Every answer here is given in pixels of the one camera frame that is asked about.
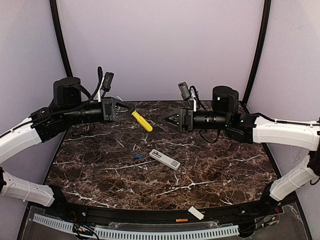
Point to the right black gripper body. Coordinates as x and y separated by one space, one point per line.
187 119

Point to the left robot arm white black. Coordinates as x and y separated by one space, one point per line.
72 105

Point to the right black frame post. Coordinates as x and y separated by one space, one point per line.
258 51

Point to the orange blue battery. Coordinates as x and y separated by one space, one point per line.
138 157
181 220

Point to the white slotted cable duct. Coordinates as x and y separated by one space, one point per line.
121 231

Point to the left black frame post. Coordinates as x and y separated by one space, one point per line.
60 37

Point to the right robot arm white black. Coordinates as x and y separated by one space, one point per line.
255 128

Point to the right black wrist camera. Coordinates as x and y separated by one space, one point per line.
188 95

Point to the black front table rail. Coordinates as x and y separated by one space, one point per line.
242 214

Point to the yellow handled screwdriver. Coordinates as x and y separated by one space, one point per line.
142 121

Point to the white battery cover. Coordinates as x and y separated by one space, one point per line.
196 213

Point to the black frame post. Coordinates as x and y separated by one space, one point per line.
258 51
60 37

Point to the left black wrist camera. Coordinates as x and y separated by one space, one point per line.
104 83

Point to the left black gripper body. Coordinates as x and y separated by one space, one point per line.
107 109

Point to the white remote control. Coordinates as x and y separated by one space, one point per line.
164 159

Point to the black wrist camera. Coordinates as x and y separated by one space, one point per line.
188 95
104 83

